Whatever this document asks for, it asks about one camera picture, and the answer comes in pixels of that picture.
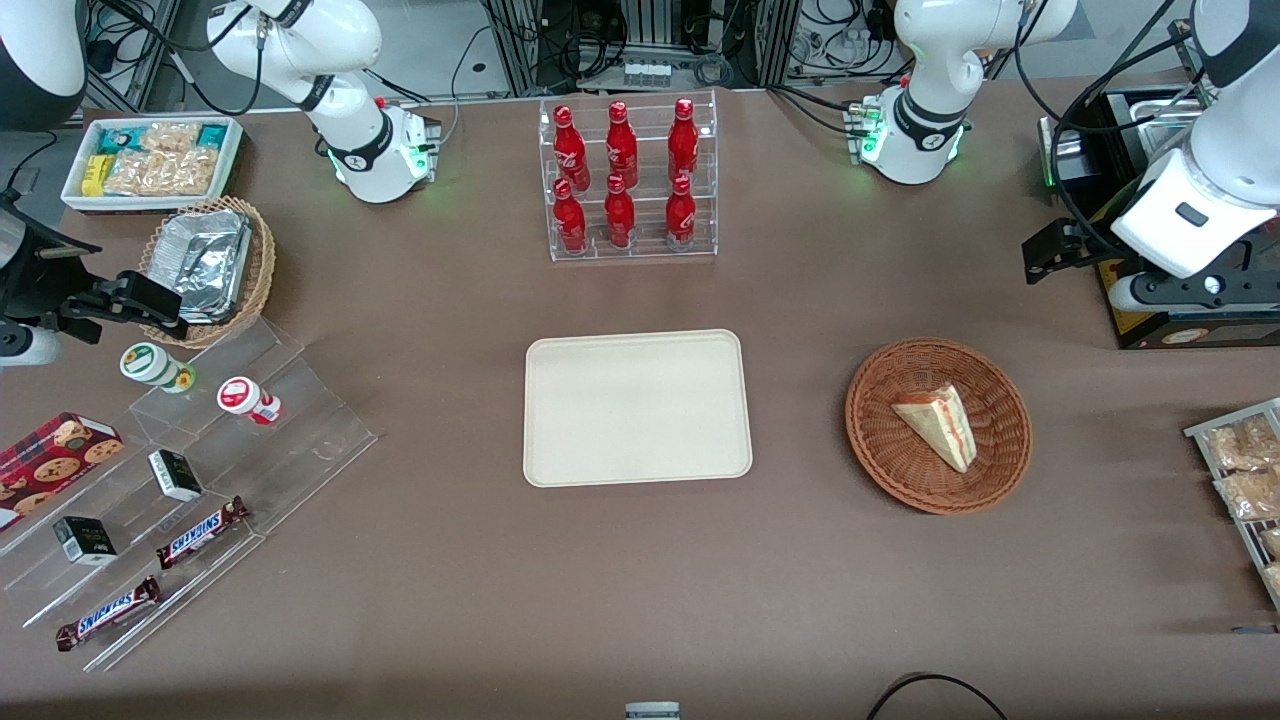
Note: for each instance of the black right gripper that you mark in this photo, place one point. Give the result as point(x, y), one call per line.
point(30, 272)

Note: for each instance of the red cola bottle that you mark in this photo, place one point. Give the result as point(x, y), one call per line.
point(680, 216)
point(619, 218)
point(683, 142)
point(570, 222)
point(621, 148)
point(570, 150)

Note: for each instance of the brown round wicker basket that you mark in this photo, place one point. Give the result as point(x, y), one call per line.
point(900, 450)

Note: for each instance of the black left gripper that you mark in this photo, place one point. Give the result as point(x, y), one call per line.
point(1086, 243)

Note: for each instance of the small grey box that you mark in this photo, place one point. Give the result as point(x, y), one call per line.
point(652, 711)

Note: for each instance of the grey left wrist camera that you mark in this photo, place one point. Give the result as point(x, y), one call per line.
point(1122, 295)

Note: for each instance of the green lidded yoghurt cup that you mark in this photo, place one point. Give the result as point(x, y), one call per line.
point(150, 365)

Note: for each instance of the clear acrylic bottle rack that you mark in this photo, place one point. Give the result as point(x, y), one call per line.
point(640, 170)

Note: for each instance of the clear cracker pack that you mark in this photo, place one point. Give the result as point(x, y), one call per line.
point(170, 137)
point(160, 173)
point(1240, 445)
point(1250, 493)

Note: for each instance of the teal snack packet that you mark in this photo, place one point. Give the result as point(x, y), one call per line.
point(212, 136)
point(122, 138)

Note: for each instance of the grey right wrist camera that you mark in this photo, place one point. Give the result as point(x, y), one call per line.
point(25, 347)

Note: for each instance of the light tan wicker basket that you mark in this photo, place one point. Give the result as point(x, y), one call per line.
point(262, 270)

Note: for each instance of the clear acrylic stepped shelf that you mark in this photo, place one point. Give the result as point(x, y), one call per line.
point(290, 450)

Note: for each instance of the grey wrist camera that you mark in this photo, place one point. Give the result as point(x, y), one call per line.
point(25, 347)
point(1122, 295)

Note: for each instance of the yellow snack packet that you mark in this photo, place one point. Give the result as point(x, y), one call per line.
point(95, 175)

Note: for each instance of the stack of foil trays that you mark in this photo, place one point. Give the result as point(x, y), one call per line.
point(205, 260)

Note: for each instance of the aluminium frame rack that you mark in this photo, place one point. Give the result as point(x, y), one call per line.
point(520, 50)

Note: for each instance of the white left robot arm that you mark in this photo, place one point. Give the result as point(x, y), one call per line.
point(930, 60)

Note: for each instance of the triangular sandwich wedge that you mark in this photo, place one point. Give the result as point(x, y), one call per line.
point(940, 425)

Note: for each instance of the beige rectangular tray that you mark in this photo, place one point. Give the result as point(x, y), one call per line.
point(637, 408)

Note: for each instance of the red tartan cookie box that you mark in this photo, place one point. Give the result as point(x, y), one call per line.
point(50, 460)

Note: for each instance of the brown Snickers bar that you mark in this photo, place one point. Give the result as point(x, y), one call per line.
point(108, 613)
point(203, 533)

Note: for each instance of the small black carton box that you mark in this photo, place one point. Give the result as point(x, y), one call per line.
point(85, 541)
point(175, 476)

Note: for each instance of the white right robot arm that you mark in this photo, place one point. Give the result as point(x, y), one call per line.
point(350, 140)

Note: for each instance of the tray of packaged pastries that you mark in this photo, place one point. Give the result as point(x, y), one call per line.
point(1200, 432)

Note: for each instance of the red lidded yoghurt cup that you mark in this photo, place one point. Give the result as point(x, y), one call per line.
point(243, 397)

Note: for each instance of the white snack bin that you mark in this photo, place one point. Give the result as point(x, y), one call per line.
point(75, 195)

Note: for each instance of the white power strip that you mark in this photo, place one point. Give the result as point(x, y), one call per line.
point(645, 72)

